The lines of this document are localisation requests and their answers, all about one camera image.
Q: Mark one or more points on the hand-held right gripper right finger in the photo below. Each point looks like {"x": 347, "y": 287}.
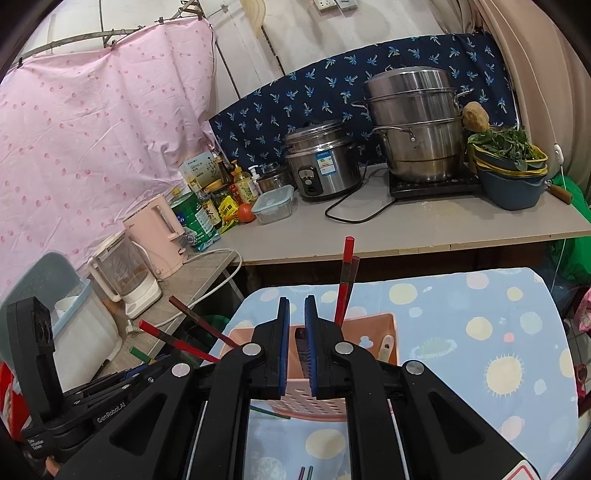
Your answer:
{"x": 311, "y": 346}

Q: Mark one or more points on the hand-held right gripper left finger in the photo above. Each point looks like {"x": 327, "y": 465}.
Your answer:
{"x": 284, "y": 346}

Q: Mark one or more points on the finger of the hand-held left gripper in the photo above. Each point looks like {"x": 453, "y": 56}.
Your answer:
{"x": 124, "y": 379}

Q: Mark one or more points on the pink perforated plastic basket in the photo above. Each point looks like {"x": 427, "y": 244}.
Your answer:
{"x": 360, "y": 325}

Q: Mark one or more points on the bright red chopstick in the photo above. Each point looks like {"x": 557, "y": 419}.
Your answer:
{"x": 154, "y": 331}
{"x": 345, "y": 277}

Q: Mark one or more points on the orange red plastic bag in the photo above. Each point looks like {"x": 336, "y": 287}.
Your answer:
{"x": 7, "y": 397}

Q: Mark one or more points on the white box with blue lid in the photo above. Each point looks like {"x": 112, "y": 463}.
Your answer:
{"x": 87, "y": 341}

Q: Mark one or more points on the white plastic utensil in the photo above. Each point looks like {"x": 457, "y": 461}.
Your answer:
{"x": 386, "y": 348}

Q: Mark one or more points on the green plastic tub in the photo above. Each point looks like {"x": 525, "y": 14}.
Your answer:
{"x": 212, "y": 323}

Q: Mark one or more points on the red tomato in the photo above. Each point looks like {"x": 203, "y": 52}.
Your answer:
{"x": 247, "y": 213}

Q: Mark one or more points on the pink electric kettle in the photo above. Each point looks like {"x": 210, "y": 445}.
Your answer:
{"x": 157, "y": 244}

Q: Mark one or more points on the clear food container blue lid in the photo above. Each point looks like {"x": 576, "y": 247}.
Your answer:
{"x": 274, "y": 207}

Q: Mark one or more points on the yellow snack packet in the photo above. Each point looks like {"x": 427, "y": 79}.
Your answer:
{"x": 228, "y": 210}

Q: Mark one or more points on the blue planet print tablecloth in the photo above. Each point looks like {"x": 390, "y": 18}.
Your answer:
{"x": 461, "y": 369}

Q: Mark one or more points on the green tin can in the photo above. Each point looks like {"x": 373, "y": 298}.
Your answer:
{"x": 194, "y": 221}

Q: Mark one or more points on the dark sauce bottle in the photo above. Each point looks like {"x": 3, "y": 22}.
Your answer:
{"x": 210, "y": 210}

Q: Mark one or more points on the grey wooden counter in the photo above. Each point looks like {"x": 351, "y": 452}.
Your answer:
{"x": 415, "y": 230}

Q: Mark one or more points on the yellow oil bottle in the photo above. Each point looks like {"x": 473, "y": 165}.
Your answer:
{"x": 241, "y": 184}

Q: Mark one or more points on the white pump bottle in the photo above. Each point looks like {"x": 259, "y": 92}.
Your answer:
{"x": 255, "y": 180}

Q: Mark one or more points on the steel rice cooker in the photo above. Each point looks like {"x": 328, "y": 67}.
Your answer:
{"x": 323, "y": 161}

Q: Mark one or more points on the pale carton box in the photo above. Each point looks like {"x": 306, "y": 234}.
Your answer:
{"x": 198, "y": 168}

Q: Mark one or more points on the black induction cooktop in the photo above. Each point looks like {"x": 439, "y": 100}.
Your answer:
{"x": 438, "y": 189}

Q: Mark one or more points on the pink dotted curtain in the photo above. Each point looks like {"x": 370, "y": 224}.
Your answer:
{"x": 92, "y": 138}

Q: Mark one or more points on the steel steamer pot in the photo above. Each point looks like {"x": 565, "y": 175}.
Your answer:
{"x": 415, "y": 129}

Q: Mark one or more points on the blue plastic basin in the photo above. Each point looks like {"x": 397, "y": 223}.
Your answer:
{"x": 512, "y": 194}

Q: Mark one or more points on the navy printed cloth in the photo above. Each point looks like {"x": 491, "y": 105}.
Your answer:
{"x": 300, "y": 92}

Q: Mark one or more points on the leafy greens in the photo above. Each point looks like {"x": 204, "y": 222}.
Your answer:
{"x": 498, "y": 143}

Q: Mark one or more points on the brown lumpy root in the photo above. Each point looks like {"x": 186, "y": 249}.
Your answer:
{"x": 475, "y": 117}

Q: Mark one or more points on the green plastic bag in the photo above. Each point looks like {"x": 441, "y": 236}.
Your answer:
{"x": 577, "y": 249}

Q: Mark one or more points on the yellow rimmed basin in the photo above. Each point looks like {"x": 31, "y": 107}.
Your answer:
{"x": 533, "y": 164}

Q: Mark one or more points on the cream woven fan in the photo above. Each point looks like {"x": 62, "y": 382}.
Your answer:
{"x": 254, "y": 14}

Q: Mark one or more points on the beige curtain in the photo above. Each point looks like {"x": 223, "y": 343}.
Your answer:
{"x": 545, "y": 69}

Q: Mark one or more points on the white wall socket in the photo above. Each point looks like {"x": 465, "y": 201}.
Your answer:
{"x": 325, "y": 4}

